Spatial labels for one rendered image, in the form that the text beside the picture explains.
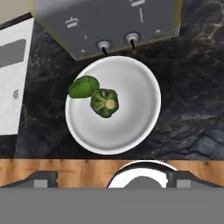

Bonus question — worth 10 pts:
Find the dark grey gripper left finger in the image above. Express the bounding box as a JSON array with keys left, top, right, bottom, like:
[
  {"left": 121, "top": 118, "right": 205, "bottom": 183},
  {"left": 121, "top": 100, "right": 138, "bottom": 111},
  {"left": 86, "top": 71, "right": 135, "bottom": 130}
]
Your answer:
[{"left": 2, "top": 171, "right": 59, "bottom": 189}]

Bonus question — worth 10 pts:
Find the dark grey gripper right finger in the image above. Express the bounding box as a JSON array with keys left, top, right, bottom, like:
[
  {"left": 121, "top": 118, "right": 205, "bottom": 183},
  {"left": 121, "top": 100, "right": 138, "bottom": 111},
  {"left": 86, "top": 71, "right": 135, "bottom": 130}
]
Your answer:
[{"left": 167, "top": 171, "right": 224, "bottom": 189}]

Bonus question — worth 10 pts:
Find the white bowl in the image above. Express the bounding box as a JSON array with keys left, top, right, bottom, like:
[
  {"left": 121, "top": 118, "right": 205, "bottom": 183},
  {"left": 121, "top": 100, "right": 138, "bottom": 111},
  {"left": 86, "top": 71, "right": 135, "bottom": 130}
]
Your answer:
[{"left": 65, "top": 55, "right": 162, "bottom": 156}]

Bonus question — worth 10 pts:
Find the white sink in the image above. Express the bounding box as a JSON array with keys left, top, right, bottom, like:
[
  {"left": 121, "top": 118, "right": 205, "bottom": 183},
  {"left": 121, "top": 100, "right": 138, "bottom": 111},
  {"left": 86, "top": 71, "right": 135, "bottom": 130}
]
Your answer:
[{"left": 0, "top": 12, "right": 35, "bottom": 137}]

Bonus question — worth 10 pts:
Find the grey toaster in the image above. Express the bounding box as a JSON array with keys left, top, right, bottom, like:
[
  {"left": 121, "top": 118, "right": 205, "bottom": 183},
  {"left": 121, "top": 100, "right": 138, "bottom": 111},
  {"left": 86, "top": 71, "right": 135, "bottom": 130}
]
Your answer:
[{"left": 28, "top": 0, "right": 184, "bottom": 62}]

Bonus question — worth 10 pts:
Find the wooden cupboard front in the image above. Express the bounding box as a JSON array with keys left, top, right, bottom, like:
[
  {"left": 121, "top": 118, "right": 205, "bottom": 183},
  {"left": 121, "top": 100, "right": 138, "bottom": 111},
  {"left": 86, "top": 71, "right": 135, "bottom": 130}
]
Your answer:
[{"left": 0, "top": 158, "right": 224, "bottom": 189}]

